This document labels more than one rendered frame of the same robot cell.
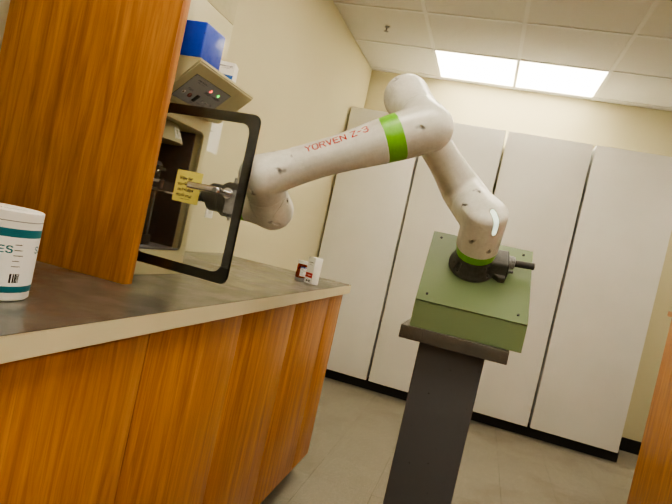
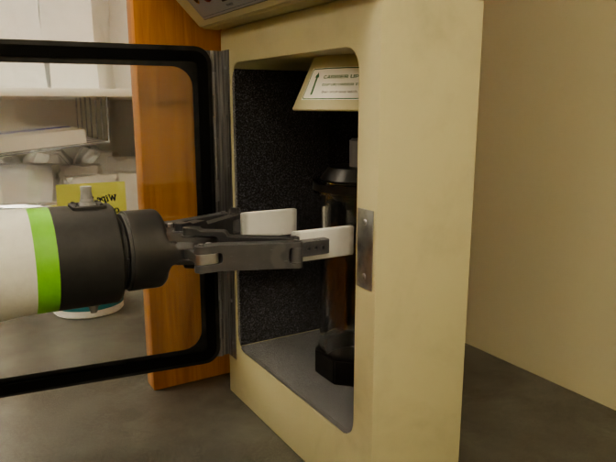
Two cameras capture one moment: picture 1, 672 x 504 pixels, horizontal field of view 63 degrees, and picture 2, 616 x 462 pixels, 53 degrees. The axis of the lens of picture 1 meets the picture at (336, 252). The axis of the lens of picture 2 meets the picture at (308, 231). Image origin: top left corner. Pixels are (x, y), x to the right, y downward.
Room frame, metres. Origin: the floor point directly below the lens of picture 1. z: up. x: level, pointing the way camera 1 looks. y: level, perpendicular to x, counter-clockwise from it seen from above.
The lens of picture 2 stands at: (2.00, 0.05, 1.32)
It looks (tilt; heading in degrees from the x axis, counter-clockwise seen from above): 12 degrees down; 134
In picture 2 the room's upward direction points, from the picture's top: straight up
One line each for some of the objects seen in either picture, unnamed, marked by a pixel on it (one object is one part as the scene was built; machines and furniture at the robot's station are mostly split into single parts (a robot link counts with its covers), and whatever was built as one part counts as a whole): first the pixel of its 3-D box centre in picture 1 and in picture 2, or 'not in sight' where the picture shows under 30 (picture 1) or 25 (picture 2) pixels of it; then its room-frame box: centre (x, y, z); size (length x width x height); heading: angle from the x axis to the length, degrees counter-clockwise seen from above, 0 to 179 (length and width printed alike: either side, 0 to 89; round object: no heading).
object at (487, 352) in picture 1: (455, 337); not in sight; (1.77, -0.44, 0.92); 0.32 x 0.32 x 0.04; 75
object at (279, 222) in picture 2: not in sight; (269, 223); (1.48, 0.52, 1.19); 0.07 x 0.01 x 0.03; 75
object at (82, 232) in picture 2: not in sight; (87, 250); (1.48, 0.30, 1.19); 0.09 x 0.06 x 0.12; 165
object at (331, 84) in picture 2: not in sight; (374, 83); (1.58, 0.58, 1.34); 0.18 x 0.18 x 0.05
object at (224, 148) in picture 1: (190, 189); (87, 220); (1.33, 0.37, 1.19); 0.30 x 0.01 x 0.40; 68
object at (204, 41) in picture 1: (196, 45); not in sight; (1.43, 0.46, 1.55); 0.10 x 0.10 x 0.09; 75
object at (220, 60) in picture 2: not in sight; (223, 211); (1.39, 0.52, 1.19); 0.03 x 0.02 x 0.39; 165
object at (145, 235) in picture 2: not in sight; (167, 246); (1.50, 0.37, 1.19); 0.09 x 0.08 x 0.07; 75
